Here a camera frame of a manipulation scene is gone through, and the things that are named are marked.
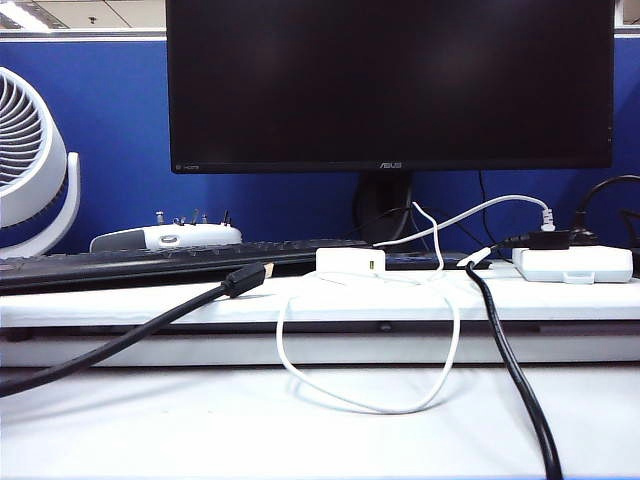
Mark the dark blue flat pad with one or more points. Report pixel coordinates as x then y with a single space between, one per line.
410 261

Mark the white charging base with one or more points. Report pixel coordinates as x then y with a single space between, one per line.
345 261

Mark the black plug adapter block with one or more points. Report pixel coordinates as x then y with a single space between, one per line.
547 239

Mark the black keyboard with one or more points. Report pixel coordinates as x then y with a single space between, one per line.
200 257

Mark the black monitor stand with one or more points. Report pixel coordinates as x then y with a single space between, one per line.
380 200

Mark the white desk fan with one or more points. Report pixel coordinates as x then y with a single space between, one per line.
52 165

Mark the white power strip box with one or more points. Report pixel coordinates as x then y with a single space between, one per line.
600 262

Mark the white desk riser shelf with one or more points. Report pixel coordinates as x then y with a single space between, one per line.
150 305

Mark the black ASUS monitor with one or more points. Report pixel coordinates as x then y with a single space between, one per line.
350 75

